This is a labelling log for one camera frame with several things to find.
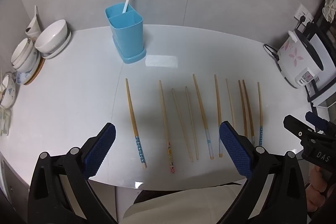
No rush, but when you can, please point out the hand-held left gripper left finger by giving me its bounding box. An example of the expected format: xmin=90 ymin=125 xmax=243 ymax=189
xmin=28 ymin=122 xmax=117 ymax=224

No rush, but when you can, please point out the blue plastic utensil holder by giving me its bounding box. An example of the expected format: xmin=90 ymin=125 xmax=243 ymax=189
xmin=105 ymin=3 xmax=146 ymax=64

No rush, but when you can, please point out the white cloth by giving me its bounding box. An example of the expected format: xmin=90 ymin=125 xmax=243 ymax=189
xmin=322 ymin=0 xmax=336 ymax=22

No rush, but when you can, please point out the patterned white bowl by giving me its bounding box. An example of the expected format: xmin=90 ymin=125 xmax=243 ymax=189
xmin=14 ymin=49 xmax=41 ymax=74

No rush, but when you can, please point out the black power cord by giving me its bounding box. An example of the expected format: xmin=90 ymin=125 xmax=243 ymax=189
xmin=263 ymin=44 xmax=280 ymax=60

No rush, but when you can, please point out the blue patterned plate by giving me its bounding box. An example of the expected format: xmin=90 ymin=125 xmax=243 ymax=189
xmin=16 ymin=70 xmax=33 ymax=84

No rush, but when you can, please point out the large white bowl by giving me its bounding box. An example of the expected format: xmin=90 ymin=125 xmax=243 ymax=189
xmin=35 ymin=19 xmax=68 ymax=54

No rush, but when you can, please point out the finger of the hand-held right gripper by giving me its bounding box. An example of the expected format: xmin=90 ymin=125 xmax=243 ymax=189
xmin=283 ymin=114 xmax=319 ymax=140
xmin=305 ymin=111 xmax=336 ymax=135

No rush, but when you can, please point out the small white wall socket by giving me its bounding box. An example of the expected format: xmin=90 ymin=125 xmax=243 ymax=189
xmin=294 ymin=4 xmax=314 ymax=24

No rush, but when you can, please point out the person's right hand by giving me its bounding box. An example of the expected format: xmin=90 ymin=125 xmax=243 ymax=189
xmin=306 ymin=167 xmax=331 ymax=212

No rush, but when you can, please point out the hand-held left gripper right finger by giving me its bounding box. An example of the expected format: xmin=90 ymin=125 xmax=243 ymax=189
xmin=219 ymin=121 xmax=307 ymax=224

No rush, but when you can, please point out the white box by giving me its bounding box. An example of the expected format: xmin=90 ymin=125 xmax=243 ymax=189
xmin=307 ymin=74 xmax=336 ymax=109

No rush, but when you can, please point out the plain bamboo chopstick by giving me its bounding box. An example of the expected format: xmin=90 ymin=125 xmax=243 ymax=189
xmin=238 ymin=80 xmax=248 ymax=138
xmin=242 ymin=79 xmax=256 ymax=145

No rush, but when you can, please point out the white bowl with triangle print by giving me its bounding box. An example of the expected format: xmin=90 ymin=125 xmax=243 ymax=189
xmin=0 ymin=72 xmax=17 ymax=109

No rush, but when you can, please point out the white flowered rice cooker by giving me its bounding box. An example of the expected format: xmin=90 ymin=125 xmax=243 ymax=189
xmin=277 ymin=21 xmax=324 ymax=89

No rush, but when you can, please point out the white jug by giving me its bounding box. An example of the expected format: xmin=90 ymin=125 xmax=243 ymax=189
xmin=25 ymin=5 xmax=41 ymax=39

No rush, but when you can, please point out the nested white bowl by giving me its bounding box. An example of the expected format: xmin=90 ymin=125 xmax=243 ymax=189
xmin=10 ymin=38 xmax=36 ymax=68

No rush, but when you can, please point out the translucent plastic packet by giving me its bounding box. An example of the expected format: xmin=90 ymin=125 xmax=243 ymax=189
xmin=0 ymin=109 xmax=12 ymax=136

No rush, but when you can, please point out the round wooden board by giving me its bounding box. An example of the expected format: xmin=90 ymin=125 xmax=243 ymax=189
xmin=24 ymin=55 xmax=46 ymax=85

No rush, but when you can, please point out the white plate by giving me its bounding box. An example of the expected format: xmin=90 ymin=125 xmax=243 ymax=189
xmin=41 ymin=30 xmax=72 ymax=59

